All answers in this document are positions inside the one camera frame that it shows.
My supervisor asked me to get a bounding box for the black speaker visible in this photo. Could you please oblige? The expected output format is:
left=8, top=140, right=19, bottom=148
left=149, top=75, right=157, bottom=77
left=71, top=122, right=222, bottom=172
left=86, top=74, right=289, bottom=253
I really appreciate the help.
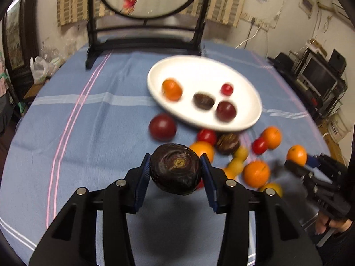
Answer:
left=330, top=49, right=347, bottom=71

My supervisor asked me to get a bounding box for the white plastic container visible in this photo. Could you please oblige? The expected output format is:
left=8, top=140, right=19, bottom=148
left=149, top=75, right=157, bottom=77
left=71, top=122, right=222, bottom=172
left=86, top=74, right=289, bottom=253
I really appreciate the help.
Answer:
left=327, top=113, right=350, bottom=139

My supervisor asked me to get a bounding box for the round embroidered table screen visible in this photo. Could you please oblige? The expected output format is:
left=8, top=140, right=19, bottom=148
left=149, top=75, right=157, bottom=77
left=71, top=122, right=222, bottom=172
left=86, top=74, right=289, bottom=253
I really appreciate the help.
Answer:
left=85, top=0, right=215, bottom=70

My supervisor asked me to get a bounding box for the person's right hand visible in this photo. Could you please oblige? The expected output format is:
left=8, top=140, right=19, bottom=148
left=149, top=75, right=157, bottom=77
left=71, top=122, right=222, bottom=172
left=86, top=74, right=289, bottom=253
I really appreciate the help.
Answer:
left=315, top=211, right=353, bottom=236

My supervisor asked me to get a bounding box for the computer monitor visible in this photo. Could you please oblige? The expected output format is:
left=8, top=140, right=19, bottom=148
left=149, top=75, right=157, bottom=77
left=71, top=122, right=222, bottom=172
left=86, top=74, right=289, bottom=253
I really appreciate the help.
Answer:
left=301, top=57, right=337, bottom=95

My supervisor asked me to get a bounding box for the beige checked wall hanging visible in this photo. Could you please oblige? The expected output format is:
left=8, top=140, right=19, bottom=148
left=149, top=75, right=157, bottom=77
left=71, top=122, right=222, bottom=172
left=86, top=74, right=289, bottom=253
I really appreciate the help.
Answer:
left=57, top=0, right=250, bottom=28

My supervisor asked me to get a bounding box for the small yellow green fruit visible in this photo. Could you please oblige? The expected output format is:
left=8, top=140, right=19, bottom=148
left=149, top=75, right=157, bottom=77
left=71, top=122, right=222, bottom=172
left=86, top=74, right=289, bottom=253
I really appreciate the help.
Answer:
left=259, top=182, right=283, bottom=198
left=226, top=158, right=245, bottom=176
left=233, top=146, right=249, bottom=162

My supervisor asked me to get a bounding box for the black equipment rack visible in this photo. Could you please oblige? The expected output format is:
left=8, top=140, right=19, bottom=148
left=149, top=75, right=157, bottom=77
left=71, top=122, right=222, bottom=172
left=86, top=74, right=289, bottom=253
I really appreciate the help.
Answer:
left=270, top=50, right=347, bottom=117

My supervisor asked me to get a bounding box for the dark wooden framed panel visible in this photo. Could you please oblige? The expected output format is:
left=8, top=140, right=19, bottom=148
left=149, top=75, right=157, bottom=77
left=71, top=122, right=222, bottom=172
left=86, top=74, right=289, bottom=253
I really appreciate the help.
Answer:
left=3, top=0, right=39, bottom=117

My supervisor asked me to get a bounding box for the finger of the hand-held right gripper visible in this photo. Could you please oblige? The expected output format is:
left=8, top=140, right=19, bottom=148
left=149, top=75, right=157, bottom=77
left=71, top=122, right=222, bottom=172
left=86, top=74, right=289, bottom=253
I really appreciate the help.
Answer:
left=306, top=155, right=348, bottom=184
left=284, top=160, right=334, bottom=189

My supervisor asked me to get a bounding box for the white plastic bag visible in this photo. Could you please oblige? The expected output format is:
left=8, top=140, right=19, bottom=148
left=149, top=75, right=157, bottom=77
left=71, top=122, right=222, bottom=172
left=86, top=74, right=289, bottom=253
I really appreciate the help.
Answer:
left=30, top=56, right=60, bottom=84

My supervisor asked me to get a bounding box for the white power strip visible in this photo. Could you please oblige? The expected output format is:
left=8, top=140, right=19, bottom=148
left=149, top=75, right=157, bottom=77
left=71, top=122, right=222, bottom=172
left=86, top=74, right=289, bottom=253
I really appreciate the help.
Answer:
left=250, top=17, right=269, bottom=31

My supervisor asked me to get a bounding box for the blue striped tablecloth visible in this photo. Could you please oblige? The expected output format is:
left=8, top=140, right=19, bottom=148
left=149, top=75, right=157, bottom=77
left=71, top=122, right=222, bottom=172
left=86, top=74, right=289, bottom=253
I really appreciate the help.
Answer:
left=0, top=37, right=333, bottom=266

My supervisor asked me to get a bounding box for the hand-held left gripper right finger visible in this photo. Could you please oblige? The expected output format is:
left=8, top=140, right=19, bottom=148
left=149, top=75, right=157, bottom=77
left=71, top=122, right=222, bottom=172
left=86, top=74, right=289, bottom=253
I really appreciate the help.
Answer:
left=200, top=154, right=323, bottom=266

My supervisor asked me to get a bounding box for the white wall cable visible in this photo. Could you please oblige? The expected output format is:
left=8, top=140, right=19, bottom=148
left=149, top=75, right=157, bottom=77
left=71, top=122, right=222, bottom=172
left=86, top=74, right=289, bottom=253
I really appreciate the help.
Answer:
left=236, top=19, right=261, bottom=49

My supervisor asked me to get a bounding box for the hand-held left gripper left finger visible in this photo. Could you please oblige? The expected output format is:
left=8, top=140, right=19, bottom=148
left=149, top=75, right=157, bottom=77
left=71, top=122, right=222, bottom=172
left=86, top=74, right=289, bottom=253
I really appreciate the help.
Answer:
left=29, top=153, right=152, bottom=266

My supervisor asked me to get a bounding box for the white oval plate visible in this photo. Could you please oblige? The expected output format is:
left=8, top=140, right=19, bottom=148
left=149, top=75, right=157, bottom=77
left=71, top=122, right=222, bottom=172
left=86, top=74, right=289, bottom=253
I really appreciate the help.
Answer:
left=147, top=55, right=263, bottom=131

